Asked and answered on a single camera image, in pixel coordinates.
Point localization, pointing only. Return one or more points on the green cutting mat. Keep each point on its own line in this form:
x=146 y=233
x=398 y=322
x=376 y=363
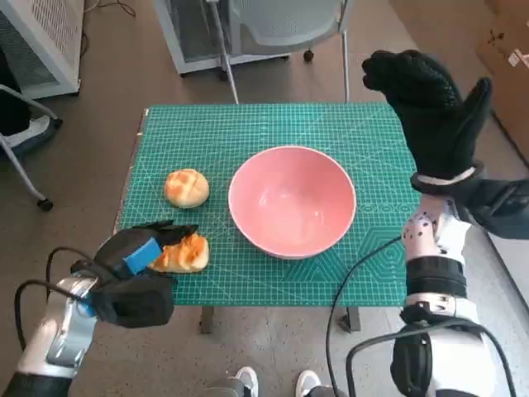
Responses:
x=264 y=132

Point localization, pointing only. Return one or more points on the grey mesh chair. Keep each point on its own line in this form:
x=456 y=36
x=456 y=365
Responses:
x=285 y=20

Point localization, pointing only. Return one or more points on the white grey foot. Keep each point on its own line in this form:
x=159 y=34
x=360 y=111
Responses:
x=308 y=382
x=247 y=380

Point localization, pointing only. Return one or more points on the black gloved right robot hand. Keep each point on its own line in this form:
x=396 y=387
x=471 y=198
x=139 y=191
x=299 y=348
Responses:
x=434 y=120

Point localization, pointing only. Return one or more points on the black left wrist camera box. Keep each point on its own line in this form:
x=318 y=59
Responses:
x=136 y=302

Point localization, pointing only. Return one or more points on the pink bowl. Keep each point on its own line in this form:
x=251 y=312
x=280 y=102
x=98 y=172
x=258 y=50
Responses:
x=293 y=198

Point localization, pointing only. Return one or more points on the grey metal chair frame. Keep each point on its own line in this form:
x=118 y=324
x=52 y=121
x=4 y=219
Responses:
x=20 y=173

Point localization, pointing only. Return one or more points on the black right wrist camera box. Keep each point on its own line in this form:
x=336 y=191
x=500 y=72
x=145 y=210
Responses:
x=504 y=211

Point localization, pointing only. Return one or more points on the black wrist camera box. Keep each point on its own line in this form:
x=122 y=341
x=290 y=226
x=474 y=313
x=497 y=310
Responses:
x=504 y=211
x=136 y=302

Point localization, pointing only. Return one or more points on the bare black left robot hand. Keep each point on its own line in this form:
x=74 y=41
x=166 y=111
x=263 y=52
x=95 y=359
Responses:
x=124 y=252

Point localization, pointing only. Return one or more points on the dark table leg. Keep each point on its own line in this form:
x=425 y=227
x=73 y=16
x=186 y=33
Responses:
x=206 y=320
x=351 y=318

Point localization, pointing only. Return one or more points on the person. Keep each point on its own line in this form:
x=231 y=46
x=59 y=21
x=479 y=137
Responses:
x=12 y=107

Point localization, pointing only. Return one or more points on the white cabinet with casters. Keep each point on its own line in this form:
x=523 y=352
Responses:
x=194 y=37

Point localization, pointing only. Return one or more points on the round toy bread bun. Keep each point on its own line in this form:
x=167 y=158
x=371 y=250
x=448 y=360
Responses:
x=187 y=188

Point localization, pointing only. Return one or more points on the white perforated metal cabinet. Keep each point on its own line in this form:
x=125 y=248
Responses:
x=45 y=37

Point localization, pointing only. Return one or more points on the rectangular striped toy bread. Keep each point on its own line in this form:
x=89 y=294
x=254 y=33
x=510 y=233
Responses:
x=188 y=254

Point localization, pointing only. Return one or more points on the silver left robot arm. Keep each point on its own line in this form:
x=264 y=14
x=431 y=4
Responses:
x=53 y=331

